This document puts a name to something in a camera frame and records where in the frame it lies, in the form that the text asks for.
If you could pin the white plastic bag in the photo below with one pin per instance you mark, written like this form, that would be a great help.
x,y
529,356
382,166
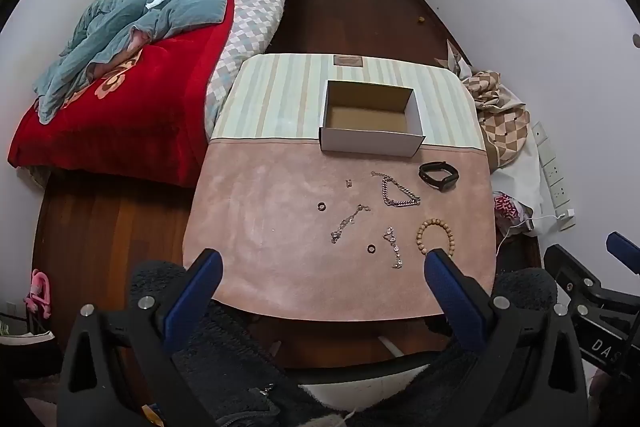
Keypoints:
x,y
520,187

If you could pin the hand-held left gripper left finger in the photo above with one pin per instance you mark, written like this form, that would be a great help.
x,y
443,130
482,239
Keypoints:
x,y
200,287

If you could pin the red blanket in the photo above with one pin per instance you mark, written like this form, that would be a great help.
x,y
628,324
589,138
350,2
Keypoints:
x,y
150,107

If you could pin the pink plastic object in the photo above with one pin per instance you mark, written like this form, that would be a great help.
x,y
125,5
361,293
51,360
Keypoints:
x,y
39,292

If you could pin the white cardboard box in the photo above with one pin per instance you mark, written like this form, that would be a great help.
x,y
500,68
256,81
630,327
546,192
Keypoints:
x,y
370,144

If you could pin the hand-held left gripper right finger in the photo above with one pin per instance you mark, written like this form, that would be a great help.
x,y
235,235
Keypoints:
x,y
450,297

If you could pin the brown cloth label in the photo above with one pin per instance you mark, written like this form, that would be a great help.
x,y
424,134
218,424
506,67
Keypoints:
x,y
349,60

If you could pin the black smart band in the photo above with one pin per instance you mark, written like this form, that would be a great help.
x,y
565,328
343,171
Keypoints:
x,y
445,183

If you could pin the striped pink table cloth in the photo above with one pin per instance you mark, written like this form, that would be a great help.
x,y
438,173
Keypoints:
x,y
280,227

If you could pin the white tissue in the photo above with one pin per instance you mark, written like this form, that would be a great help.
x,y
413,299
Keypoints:
x,y
156,1

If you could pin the white power strip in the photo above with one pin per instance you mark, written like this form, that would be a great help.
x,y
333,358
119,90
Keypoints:
x,y
550,167

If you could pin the brown checkered cloth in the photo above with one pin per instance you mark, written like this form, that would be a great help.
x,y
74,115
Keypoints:
x,y
500,127

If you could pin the red patterned bag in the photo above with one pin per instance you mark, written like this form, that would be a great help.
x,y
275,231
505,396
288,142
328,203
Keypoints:
x,y
505,207

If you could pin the checkered bed sheet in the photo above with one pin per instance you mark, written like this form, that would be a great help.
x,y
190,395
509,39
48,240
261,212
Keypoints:
x,y
250,22

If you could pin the white charger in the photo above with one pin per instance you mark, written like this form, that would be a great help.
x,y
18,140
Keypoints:
x,y
567,214

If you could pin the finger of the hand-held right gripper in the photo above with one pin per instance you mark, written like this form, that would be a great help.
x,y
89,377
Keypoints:
x,y
625,249
570,269

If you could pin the teal quilt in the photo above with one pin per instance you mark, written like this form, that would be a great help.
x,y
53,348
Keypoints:
x,y
165,2

